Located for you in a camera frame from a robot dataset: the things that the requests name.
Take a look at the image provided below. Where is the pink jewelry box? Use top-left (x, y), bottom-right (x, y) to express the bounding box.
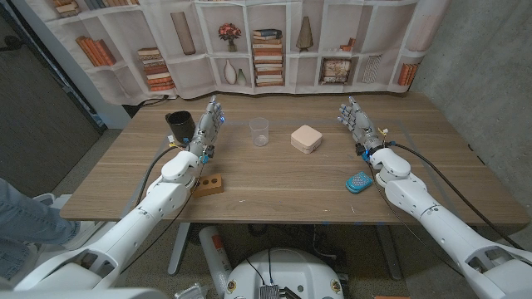
top-left (290, 125), bottom-right (324, 155)

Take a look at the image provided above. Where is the clear plastic measuring cup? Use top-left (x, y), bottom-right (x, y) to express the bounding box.
top-left (249, 117), bottom-right (270, 147)

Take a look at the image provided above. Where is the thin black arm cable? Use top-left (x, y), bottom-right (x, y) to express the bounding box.
top-left (120, 159), bottom-right (207, 274)
top-left (365, 159), bottom-right (465, 277)

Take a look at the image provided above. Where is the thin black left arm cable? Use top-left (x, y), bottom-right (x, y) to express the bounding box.
top-left (120, 159), bottom-right (207, 274)

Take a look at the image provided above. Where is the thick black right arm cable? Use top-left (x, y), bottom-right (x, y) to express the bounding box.
top-left (388, 140), bottom-right (525, 251)

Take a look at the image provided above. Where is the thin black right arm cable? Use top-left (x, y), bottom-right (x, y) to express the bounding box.
top-left (365, 159), bottom-right (465, 277)

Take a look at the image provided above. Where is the grey table leg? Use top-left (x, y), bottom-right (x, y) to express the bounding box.
top-left (167, 223), bottom-right (192, 277)
top-left (376, 225), bottom-right (403, 281)

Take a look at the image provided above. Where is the white roll with orange label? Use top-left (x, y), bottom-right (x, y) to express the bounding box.
top-left (198, 225), bottom-right (233, 298)

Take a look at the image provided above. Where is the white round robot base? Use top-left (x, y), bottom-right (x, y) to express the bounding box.
top-left (223, 248), bottom-right (345, 299)

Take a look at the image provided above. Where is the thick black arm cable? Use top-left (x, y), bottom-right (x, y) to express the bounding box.
top-left (388, 140), bottom-right (525, 251)
top-left (135, 142), bottom-right (188, 208)

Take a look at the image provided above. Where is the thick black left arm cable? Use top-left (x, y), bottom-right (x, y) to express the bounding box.
top-left (135, 142), bottom-right (188, 208)

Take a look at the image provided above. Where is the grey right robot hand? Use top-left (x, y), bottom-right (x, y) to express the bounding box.
top-left (337, 96), bottom-right (390, 157)

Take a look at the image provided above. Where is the black cup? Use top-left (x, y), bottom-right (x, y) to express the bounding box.
top-left (165, 110), bottom-right (196, 145)

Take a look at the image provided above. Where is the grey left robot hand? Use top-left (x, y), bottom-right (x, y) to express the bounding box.
top-left (187, 95), bottom-right (226, 158)

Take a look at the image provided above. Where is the brown block with three holes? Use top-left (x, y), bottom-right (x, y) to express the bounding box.
top-left (191, 173), bottom-right (224, 199)

